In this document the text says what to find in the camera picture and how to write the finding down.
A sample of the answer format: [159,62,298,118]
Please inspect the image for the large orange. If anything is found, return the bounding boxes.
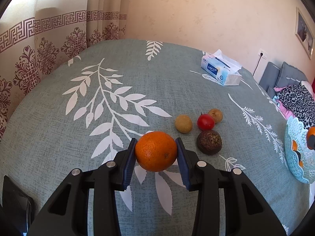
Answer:
[292,140,298,151]

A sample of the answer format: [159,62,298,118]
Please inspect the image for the dark wrinkled fruit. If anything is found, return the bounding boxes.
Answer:
[196,130,222,155]
[295,151,301,162]

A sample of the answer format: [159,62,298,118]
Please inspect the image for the tan longan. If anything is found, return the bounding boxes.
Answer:
[208,109,223,124]
[175,114,193,134]

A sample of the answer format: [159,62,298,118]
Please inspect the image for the red tomato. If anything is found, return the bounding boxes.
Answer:
[197,114,215,131]

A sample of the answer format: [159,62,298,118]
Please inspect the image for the mandarin orange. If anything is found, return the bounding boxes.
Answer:
[135,132,177,172]
[307,127,315,139]

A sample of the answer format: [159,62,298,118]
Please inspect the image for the light blue lattice basket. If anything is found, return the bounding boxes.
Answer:
[284,116,314,184]

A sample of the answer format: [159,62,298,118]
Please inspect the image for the pink cloth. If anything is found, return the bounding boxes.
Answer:
[273,80,314,128]

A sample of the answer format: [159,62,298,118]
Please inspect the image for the leopard print garment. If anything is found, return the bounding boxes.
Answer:
[275,85,314,129]

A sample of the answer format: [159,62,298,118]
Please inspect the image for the grey cushion left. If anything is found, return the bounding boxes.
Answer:
[259,62,280,98]

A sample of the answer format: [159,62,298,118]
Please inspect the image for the grey leaf bedspread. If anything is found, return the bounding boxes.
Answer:
[1,40,309,234]

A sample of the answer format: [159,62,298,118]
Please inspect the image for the tissue box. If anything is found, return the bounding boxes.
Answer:
[201,50,242,86]

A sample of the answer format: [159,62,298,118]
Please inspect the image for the patterned beige curtain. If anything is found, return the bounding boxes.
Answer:
[1,0,129,132]

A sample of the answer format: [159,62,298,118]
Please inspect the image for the white wall socket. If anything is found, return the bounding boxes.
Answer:
[258,49,268,60]

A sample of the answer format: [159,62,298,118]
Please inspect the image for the black power cable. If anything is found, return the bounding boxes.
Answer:
[252,53,263,77]

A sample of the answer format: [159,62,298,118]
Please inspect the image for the framed wall picture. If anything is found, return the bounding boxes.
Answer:
[295,7,314,60]

